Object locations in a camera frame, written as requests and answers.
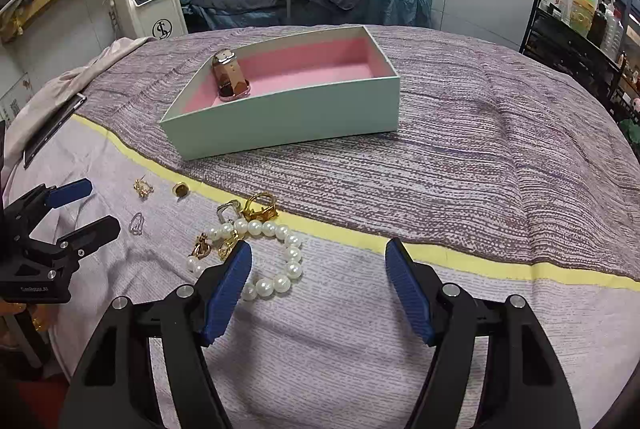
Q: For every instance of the pale pink quilt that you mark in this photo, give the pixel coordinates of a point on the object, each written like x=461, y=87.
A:
x=75, y=74

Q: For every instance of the chunky gold earring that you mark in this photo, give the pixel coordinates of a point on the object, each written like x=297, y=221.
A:
x=261, y=207

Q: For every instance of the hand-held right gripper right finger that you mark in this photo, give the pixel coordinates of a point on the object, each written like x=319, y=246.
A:
x=407, y=289

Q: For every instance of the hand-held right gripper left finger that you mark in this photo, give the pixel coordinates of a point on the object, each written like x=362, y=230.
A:
x=227, y=289

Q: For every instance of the small gold stud earring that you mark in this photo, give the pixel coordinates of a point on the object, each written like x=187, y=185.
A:
x=142, y=189

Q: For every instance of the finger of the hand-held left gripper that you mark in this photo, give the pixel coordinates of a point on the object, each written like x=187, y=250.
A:
x=90, y=233
x=70, y=193

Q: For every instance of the mint green box pink lining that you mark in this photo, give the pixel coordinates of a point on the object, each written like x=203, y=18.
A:
x=300, y=119

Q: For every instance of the row of bottles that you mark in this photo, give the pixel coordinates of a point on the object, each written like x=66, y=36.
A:
x=585, y=9

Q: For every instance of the black metal rack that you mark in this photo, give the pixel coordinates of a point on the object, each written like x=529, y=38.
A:
x=555, y=44

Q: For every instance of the grey tablet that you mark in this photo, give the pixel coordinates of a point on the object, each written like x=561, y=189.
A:
x=52, y=129

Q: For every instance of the gold silver clip earring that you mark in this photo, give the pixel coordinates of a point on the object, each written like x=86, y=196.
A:
x=228, y=246

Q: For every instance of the small wall poster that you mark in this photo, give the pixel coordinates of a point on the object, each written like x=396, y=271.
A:
x=12, y=96

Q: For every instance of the gold drop earring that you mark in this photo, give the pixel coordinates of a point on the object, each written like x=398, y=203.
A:
x=201, y=247

